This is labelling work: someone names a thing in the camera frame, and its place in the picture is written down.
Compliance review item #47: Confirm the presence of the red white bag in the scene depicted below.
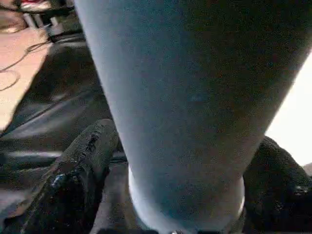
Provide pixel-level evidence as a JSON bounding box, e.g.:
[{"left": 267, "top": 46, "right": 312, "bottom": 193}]
[{"left": 20, "top": 0, "right": 52, "bottom": 10}]

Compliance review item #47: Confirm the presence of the white plastic table top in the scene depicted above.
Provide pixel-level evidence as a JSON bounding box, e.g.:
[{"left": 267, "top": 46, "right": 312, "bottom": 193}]
[{"left": 264, "top": 48, "right": 312, "bottom": 176}]

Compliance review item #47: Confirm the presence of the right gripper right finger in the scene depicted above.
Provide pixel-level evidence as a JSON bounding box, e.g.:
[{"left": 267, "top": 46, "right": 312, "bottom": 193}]
[{"left": 242, "top": 136, "right": 312, "bottom": 234}]

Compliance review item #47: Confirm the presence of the thin grey floor cable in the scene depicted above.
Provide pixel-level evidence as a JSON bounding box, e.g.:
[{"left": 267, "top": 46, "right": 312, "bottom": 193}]
[{"left": 0, "top": 40, "right": 52, "bottom": 92}]

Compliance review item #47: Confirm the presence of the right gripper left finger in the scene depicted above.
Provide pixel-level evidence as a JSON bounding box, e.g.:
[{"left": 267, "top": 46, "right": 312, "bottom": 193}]
[{"left": 21, "top": 118, "right": 120, "bottom": 234}]

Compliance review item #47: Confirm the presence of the white plastic table leg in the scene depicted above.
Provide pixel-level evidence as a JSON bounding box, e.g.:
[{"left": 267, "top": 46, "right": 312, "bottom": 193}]
[{"left": 73, "top": 0, "right": 312, "bottom": 233}]

